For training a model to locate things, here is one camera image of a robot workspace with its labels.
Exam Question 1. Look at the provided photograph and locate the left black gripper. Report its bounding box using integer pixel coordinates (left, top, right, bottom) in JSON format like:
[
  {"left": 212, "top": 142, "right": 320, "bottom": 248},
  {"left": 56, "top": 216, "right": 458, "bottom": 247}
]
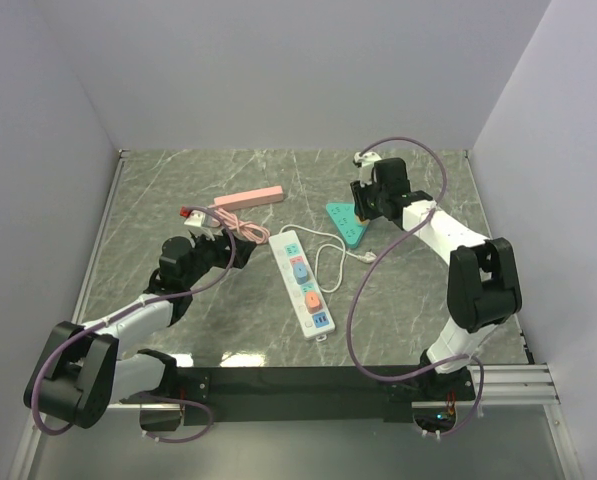
[{"left": 183, "top": 227, "right": 256, "bottom": 288}]

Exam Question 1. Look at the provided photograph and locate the teal triangular socket adapter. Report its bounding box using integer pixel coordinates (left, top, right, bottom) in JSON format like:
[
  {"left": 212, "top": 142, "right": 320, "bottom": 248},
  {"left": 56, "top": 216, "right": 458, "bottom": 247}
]
[{"left": 325, "top": 202, "right": 369, "bottom": 249}]

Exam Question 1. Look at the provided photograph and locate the blue charger plug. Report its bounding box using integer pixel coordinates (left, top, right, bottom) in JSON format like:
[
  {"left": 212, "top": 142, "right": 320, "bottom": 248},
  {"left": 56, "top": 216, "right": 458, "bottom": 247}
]
[{"left": 292, "top": 262, "right": 309, "bottom": 285}]

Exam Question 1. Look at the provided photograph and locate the white multicolour power strip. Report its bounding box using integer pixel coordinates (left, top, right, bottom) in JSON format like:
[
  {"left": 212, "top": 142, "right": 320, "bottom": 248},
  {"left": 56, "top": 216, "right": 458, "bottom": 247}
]
[{"left": 268, "top": 231, "right": 336, "bottom": 342}]

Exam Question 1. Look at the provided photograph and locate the pink charger plug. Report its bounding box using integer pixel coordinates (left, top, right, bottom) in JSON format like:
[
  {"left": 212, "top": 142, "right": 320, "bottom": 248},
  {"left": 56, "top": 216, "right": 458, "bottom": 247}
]
[{"left": 304, "top": 291, "right": 322, "bottom": 314}]

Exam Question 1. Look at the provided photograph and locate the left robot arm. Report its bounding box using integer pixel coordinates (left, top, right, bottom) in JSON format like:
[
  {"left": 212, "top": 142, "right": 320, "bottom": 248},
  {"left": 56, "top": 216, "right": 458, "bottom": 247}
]
[{"left": 23, "top": 231, "right": 257, "bottom": 429}]

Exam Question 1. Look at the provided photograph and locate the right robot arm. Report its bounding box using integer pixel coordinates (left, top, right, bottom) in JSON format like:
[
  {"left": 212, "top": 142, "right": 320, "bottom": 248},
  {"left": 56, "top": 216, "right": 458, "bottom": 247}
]
[{"left": 351, "top": 152, "right": 522, "bottom": 399}]

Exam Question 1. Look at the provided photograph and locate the pink power strip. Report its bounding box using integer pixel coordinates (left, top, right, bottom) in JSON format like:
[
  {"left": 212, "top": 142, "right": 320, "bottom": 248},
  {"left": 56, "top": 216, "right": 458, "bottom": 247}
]
[{"left": 213, "top": 186, "right": 284, "bottom": 211}]

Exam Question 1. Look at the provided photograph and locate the black base bar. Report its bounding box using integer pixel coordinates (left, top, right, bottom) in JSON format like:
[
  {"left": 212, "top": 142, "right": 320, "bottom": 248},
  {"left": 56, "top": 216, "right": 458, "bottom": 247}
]
[{"left": 177, "top": 365, "right": 419, "bottom": 427}]

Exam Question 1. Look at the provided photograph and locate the pink coiled cable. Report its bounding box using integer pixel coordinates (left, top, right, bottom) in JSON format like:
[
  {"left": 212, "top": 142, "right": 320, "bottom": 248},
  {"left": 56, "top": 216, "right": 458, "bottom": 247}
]
[{"left": 210, "top": 203, "right": 272, "bottom": 247}]

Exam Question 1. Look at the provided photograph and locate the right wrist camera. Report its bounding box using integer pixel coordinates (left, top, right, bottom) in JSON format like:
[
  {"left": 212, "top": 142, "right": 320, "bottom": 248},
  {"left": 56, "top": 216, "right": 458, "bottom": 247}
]
[{"left": 353, "top": 151, "right": 381, "bottom": 185}]

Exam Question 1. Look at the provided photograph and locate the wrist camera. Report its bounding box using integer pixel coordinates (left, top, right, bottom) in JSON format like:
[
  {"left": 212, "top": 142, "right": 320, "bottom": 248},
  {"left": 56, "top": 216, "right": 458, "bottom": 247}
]
[
  {"left": 353, "top": 151, "right": 381, "bottom": 185},
  {"left": 179, "top": 206, "right": 222, "bottom": 242}
]

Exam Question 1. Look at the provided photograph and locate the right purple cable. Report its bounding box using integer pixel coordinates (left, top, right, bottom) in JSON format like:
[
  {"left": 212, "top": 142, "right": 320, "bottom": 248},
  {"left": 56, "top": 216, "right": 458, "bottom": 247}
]
[{"left": 345, "top": 135, "right": 486, "bottom": 439}]

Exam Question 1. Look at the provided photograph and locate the purple cable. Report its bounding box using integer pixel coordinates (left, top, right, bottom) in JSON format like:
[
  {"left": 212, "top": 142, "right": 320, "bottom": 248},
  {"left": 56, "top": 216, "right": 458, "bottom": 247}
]
[
  {"left": 30, "top": 205, "right": 238, "bottom": 437},
  {"left": 345, "top": 135, "right": 486, "bottom": 439}
]

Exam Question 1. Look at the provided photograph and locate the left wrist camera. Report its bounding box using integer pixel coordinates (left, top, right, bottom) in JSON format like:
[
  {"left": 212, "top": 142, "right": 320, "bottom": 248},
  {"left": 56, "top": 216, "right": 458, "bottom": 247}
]
[{"left": 179, "top": 206, "right": 222, "bottom": 242}]

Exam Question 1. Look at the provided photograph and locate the white power strip cable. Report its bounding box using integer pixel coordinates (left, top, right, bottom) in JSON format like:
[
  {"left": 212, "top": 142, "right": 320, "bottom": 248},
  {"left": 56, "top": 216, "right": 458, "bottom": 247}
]
[{"left": 277, "top": 223, "right": 379, "bottom": 295}]

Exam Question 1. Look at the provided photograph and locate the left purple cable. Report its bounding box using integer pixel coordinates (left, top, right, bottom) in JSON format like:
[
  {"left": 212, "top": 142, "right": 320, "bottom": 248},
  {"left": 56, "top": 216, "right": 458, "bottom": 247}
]
[{"left": 30, "top": 205, "right": 238, "bottom": 437}]

